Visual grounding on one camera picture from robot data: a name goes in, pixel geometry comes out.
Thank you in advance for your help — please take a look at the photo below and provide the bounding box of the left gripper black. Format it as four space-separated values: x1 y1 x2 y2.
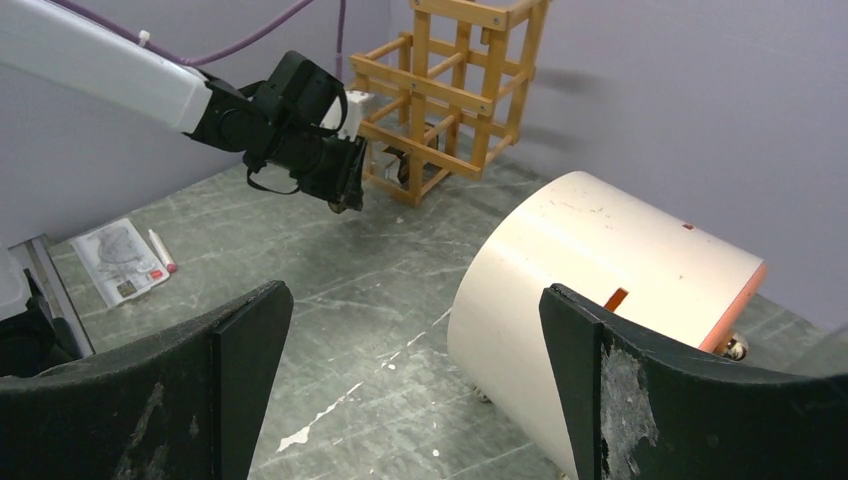
291 137 368 214

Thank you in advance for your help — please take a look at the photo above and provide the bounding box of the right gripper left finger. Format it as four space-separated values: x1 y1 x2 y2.
1 280 294 479

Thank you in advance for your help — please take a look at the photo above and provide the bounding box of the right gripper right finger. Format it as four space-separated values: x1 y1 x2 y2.
539 284 847 479

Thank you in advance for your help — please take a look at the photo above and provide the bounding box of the clear square whisky bottle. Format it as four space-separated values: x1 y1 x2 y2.
365 140 410 188

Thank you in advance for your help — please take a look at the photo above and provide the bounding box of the wooden hexagonal wine rack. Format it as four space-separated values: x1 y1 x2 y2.
349 1 550 207

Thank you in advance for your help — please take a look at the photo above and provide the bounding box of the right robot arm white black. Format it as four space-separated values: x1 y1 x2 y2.
1 271 847 479

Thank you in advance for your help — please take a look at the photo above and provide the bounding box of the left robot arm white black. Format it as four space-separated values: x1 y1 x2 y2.
1 1 368 213

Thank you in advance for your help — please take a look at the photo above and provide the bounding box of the cream cylindrical drum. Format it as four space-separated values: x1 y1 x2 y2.
447 171 767 479

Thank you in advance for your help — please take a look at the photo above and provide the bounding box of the white marker pen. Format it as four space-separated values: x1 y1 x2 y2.
148 229 178 274

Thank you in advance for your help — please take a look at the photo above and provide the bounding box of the white paper card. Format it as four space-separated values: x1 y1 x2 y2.
70 217 171 309

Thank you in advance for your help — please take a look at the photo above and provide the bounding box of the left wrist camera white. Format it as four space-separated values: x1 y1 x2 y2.
320 90 376 142

